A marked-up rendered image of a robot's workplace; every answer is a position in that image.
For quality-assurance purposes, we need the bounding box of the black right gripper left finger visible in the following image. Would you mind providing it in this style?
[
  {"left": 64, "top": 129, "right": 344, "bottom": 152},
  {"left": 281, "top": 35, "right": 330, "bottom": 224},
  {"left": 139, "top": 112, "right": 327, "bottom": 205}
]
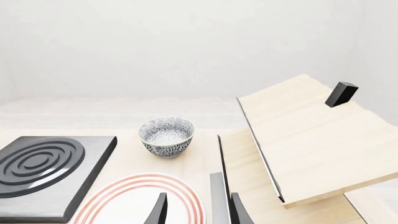
[{"left": 143, "top": 192, "right": 168, "bottom": 224}]

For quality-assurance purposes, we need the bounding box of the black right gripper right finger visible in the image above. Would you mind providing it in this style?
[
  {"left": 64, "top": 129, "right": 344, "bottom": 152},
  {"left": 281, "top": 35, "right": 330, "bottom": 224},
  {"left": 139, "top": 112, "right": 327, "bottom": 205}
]
[{"left": 231, "top": 192, "right": 255, "bottom": 224}]

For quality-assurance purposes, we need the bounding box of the flat black stove plate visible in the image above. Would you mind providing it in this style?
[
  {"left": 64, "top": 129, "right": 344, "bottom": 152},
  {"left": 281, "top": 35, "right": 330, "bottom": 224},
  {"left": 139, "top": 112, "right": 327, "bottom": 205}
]
[{"left": 0, "top": 136, "right": 118, "bottom": 224}]

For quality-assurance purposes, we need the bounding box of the white plate with red rings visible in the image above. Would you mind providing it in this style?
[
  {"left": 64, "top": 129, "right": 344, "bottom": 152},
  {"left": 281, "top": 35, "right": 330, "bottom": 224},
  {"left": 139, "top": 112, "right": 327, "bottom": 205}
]
[{"left": 70, "top": 172, "right": 207, "bottom": 224}]

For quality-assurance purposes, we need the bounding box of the blue patterned white bowl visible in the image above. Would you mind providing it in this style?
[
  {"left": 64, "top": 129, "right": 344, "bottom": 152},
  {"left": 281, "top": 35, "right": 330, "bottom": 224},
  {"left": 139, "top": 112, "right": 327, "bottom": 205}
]
[{"left": 138, "top": 116, "right": 197, "bottom": 160}]

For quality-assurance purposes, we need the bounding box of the black rectangular block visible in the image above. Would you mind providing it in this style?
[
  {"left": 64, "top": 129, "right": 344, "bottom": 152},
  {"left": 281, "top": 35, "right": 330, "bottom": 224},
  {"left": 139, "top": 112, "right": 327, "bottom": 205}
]
[{"left": 325, "top": 81, "right": 359, "bottom": 108}]

